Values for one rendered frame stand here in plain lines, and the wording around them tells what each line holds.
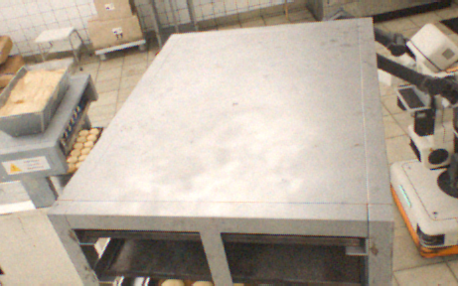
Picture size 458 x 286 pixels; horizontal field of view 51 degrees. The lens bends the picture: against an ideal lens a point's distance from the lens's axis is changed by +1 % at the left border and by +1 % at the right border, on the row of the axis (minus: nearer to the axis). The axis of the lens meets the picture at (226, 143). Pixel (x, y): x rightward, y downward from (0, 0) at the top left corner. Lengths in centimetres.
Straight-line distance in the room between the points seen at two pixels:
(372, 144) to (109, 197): 39
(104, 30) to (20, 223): 368
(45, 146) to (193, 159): 156
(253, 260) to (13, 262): 219
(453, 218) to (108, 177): 230
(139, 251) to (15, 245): 194
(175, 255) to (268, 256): 16
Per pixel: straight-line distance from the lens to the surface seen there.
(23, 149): 231
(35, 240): 269
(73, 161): 258
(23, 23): 663
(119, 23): 591
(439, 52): 240
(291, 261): 76
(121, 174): 76
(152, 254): 83
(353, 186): 66
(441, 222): 282
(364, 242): 67
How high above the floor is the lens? 225
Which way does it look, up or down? 34 degrees down
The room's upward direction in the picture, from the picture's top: 12 degrees counter-clockwise
